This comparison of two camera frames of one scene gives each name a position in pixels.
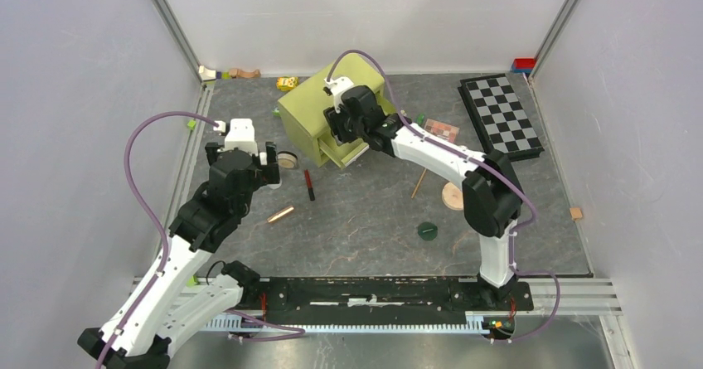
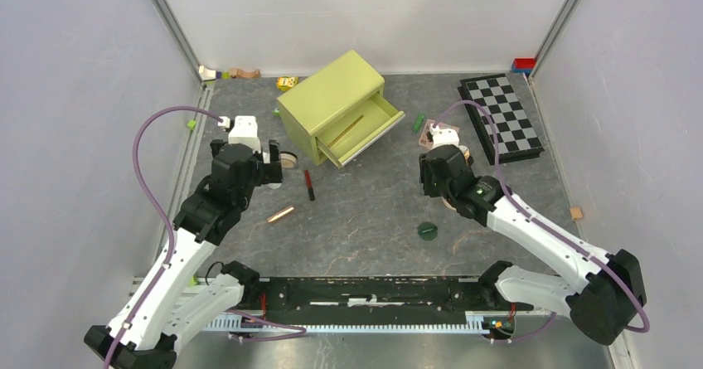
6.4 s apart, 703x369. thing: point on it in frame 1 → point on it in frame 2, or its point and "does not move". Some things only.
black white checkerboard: (500, 117) does not move
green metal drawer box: (304, 118) does not move
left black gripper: (266, 173) does not move
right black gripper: (334, 120) → (425, 172)
